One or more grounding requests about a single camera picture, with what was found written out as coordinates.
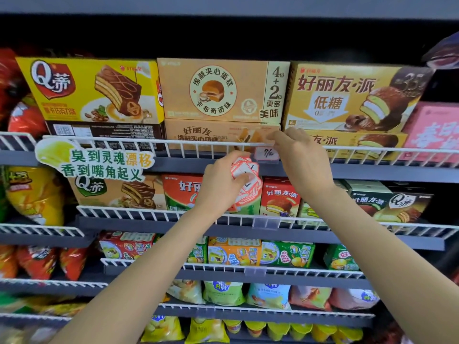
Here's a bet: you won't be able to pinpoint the person's right hand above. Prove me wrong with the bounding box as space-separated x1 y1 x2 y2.
267 127 338 201

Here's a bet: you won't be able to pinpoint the person's left hand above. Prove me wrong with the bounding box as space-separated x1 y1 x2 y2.
195 150 257 221

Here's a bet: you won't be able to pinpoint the stack of red-bordered price tags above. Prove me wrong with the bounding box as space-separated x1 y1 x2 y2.
229 156 264 208

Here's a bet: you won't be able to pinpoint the single red-bordered white label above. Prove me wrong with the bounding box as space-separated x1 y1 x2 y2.
254 146 280 162

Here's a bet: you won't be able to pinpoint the dark grey metal shelf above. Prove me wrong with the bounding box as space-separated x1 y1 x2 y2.
0 0 459 344

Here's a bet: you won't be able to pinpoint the person's left forearm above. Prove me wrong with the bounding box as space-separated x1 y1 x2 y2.
50 205 230 344

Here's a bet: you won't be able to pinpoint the person's right forearm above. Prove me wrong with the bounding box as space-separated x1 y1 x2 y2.
308 186 459 344

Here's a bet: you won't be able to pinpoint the green white cutout shelf sign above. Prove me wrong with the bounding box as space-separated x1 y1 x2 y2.
34 137 156 183

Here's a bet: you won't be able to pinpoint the red green pie box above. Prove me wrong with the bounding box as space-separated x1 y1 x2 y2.
161 174 265 216

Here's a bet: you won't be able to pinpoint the small red pie box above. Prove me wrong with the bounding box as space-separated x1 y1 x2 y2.
260 177 303 218

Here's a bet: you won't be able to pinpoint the small green pie box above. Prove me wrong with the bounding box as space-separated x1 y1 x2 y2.
296 198 329 220
342 179 395 216

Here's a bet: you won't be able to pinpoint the beige cake box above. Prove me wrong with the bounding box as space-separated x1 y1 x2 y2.
157 58 290 124
164 119 282 154

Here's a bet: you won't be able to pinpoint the orange cartoon snack box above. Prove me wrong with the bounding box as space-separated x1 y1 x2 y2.
208 236 263 267

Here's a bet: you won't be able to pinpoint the yellow pie box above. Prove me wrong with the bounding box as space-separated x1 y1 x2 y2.
305 129 409 161
283 61 435 132

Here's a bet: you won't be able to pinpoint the brown cake box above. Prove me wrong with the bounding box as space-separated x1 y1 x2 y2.
68 175 168 211

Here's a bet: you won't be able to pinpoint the light green snack bag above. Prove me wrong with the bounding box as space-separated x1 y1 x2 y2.
202 281 247 308

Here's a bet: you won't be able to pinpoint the small dark cake box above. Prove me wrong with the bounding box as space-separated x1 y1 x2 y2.
372 192 434 225

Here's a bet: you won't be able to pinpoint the white yellow snack bag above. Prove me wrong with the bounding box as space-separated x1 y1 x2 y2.
166 279 208 306

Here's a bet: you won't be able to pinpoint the red white cartoon snack box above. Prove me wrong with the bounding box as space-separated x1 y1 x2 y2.
98 231 157 261

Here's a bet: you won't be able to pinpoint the blue white snack bag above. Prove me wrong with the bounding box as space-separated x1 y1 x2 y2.
246 282 293 311

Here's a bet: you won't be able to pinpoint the flat black box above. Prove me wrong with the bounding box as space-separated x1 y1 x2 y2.
44 120 167 151

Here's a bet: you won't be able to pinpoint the flat pink box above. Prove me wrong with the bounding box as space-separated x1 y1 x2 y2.
400 101 459 164

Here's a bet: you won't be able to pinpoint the pink red snack bag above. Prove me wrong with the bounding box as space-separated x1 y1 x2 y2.
288 285 333 312

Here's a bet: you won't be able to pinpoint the pink white snack bag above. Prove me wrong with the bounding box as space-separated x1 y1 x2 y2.
328 288 381 311

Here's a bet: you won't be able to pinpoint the row of yellow snack bags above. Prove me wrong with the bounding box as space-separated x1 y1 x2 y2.
141 314 363 344

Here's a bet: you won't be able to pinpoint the small red-orange snack bag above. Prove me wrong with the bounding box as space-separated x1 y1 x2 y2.
59 247 89 282
0 245 19 280
16 246 61 280

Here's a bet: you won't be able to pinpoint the yellow cake box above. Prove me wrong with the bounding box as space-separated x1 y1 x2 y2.
16 57 165 125

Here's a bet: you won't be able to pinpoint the yellow potato stick bag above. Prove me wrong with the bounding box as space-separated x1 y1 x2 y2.
4 166 66 227

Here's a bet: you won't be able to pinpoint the yellow green snack packets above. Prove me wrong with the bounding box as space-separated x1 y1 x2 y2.
0 293 88 318

